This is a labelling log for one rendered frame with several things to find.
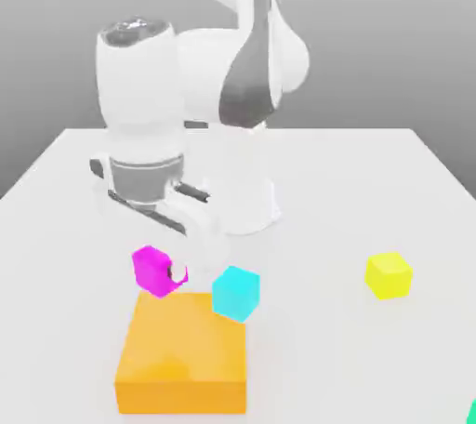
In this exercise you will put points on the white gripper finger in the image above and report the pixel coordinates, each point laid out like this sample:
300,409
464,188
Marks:
178,272

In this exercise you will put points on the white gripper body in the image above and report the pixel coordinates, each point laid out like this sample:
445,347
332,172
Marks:
186,241

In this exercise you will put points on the small magenta cube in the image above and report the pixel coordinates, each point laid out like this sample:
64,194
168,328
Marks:
150,269

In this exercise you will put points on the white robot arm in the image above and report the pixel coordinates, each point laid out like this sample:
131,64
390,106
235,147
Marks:
141,96

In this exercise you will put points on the small cyan cube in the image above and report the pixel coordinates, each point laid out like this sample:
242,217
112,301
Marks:
236,294

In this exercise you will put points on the small yellow cube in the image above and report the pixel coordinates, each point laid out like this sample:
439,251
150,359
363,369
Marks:
388,277

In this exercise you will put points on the small green cube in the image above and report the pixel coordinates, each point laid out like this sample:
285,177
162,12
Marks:
472,413

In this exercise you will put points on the large orange box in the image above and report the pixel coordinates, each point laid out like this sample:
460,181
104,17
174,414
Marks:
182,357

